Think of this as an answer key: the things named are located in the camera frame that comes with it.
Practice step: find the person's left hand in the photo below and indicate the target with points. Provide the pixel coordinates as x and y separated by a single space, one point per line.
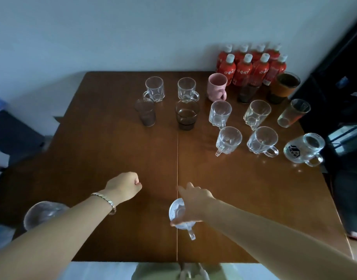
123 186

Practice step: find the person's right hand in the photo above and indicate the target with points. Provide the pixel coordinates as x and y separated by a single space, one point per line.
197 204

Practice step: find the small smoky glass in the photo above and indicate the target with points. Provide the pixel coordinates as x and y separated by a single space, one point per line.
145 113

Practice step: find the dark smoky wide cup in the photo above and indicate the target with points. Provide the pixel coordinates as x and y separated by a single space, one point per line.
186 116

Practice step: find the pink ceramic mug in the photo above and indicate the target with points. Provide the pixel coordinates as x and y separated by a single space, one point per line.
216 87

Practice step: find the dark smoky tall glass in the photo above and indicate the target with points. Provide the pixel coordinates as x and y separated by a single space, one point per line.
248 94

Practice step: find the glass mug with black logo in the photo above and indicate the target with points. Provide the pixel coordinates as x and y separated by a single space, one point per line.
305 150

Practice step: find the clear tumbler with red print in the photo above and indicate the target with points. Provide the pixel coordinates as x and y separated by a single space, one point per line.
292 113

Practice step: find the brown banded glass cup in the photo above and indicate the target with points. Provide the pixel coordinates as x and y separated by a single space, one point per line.
280 91

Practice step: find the person's left forearm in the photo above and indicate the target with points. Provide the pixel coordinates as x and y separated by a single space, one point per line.
50 239

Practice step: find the person's right forearm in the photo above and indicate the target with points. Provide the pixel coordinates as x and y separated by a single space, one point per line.
269 239

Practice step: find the person's pale green top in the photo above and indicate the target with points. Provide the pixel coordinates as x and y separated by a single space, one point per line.
155 272

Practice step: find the brown wooden table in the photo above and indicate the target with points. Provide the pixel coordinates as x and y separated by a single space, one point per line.
108 148

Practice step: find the group of red drink bottles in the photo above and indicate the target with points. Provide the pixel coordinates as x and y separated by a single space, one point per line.
242 72

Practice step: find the black water dispenser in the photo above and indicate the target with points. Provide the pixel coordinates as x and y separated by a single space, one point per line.
342 107

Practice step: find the wall outlet plate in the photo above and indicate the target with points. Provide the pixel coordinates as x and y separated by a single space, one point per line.
57 119

